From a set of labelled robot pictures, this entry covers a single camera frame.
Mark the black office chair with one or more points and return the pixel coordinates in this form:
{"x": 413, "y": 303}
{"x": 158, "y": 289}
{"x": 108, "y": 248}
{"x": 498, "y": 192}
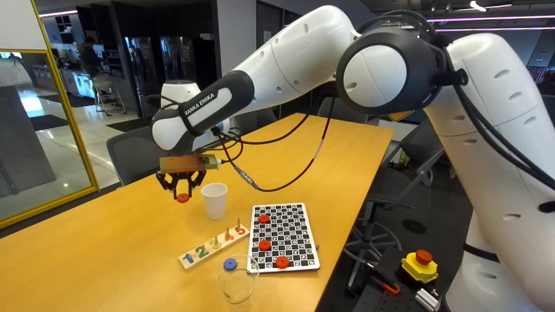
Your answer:
{"x": 416, "y": 147}

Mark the silver metal block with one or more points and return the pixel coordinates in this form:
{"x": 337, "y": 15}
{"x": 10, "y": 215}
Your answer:
{"x": 427, "y": 298}

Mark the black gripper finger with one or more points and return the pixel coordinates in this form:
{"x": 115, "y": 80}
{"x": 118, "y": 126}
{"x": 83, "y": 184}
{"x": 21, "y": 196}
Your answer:
{"x": 165, "y": 182}
{"x": 198, "y": 182}

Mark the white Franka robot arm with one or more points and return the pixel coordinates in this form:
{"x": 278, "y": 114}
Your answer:
{"x": 288, "y": 57}

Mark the yellow framed glass partition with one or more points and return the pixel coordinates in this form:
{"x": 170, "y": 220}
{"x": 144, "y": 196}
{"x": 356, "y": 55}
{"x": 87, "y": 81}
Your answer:
{"x": 71, "y": 114}

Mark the black white checker calibration board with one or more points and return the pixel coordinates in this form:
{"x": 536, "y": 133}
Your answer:
{"x": 297, "y": 242}

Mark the black orange bar clamp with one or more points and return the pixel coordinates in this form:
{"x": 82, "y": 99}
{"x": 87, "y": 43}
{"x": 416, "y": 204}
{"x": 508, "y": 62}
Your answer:
{"x": 385, "y": 284}

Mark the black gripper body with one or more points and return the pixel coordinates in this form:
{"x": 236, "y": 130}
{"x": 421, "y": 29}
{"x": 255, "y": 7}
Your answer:
{"x": 182, "y": 173}

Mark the yellow red emergency stop button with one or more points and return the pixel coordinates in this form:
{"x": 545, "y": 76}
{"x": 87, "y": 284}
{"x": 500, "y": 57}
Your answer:
{"x": 420, "y": 265}

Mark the black perforated breadboard plate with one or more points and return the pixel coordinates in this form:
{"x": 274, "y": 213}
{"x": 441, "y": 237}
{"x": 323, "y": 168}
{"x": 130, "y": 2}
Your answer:
{"x": 399, "y": 303}

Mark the wooden number peg board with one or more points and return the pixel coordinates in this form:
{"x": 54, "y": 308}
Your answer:
{"x": 201, "y": 251}

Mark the white paper cup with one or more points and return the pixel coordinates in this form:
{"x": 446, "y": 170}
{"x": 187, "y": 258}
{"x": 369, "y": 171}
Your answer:
{"x": 213, "y": 201}

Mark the grey office chair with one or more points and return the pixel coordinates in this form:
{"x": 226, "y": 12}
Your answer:
{"x": 253, "y": 121}
{"x": 130, "y": 156}

